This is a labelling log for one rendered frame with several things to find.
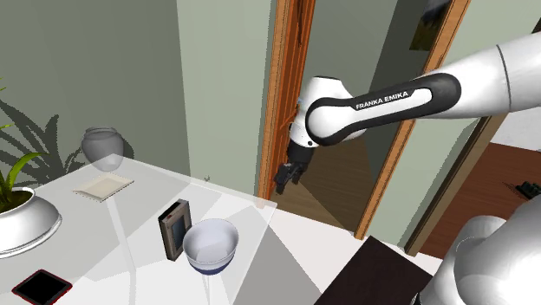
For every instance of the black tablet with red edge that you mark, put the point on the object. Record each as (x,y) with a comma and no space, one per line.
(41,287)

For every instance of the orange wooden door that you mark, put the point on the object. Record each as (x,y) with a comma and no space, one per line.
(285,97)

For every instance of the brown framed book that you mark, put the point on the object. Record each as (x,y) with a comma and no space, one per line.
(175,230)

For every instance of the green plant in white pot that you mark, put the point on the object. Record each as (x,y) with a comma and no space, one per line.
(21,211)

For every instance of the white square plate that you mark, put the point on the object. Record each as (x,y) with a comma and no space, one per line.
(103,186)

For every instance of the grey round vase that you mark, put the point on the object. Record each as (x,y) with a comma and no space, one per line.
(102,145)

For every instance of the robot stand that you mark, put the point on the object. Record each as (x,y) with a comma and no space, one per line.
(372,274)

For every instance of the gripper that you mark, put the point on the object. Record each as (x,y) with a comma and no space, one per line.
(298,157)

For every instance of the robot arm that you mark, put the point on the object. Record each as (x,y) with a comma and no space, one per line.
(465,84)

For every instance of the white bowl with blue base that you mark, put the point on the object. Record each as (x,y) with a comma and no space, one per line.
(210,247)

